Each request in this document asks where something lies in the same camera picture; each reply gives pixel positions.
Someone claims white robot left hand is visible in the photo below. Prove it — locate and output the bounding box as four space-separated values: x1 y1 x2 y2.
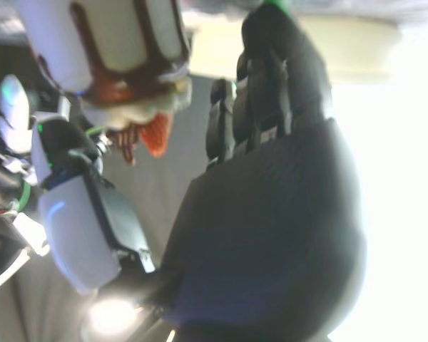
31 0 367 342

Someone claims white cake with chocolate drip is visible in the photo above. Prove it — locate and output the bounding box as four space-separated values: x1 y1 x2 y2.
16 0 194 167

